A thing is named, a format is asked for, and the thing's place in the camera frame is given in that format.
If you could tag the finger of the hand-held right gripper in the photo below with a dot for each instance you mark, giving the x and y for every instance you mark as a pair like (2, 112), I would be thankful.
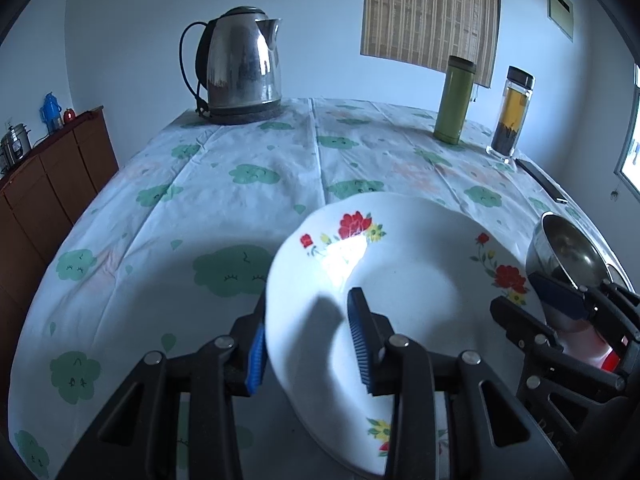
(557, 296)
(520, 322)

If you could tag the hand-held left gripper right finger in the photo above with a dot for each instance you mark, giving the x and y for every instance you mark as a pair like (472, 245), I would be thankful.
(360, 340)

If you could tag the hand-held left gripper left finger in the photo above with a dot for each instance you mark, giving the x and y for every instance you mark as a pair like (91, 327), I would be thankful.
(257, 360)

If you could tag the stainless steel bowl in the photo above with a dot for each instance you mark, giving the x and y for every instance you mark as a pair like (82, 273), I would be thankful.
(565, 250)

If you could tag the white enamel bowl dark rim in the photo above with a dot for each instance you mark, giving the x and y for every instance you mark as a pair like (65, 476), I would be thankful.
(620, 277)

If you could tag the red flower white plate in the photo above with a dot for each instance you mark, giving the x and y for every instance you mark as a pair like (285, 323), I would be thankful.
(425, 270)

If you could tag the black smartphone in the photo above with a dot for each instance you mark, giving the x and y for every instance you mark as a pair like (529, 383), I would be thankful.
(542, 182)

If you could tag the bright glass window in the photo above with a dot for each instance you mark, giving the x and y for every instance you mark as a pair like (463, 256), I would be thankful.
(631, 150)

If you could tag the white tablecloth green cloud print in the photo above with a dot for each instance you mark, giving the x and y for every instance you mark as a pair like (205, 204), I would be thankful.
(200, 200)

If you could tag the glass tea bottle black lid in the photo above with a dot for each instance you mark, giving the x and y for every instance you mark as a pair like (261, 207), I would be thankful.
(510, 120)

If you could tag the green thermos flask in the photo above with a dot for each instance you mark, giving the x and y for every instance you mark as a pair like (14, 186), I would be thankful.
(452, 105)

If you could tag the black kettle base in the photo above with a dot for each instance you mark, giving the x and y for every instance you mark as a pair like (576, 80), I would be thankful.
(245, 116)

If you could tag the brown wooden sideboard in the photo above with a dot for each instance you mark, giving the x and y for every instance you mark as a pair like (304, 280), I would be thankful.
(45, 185)

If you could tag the stainless steel electric kettle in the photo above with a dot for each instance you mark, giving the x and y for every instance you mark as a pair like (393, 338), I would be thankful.
(240, 70)

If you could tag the small red ornament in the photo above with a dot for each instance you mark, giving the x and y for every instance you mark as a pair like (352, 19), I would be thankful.
(69, 115)

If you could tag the bamboo window blind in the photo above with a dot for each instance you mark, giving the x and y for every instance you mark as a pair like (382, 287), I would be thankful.
(425, 10)

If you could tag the blue water bottle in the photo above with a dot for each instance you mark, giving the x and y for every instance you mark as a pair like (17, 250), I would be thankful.
(50, 112)

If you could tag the silver rice cooker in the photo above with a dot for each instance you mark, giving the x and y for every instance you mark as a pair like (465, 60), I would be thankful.
(12, 142)

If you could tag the small dark wall fixture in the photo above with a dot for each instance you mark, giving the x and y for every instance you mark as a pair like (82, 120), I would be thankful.
(614, 192)

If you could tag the pale green wall panel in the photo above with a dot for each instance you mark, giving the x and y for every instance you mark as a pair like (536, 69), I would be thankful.
(559, 7)

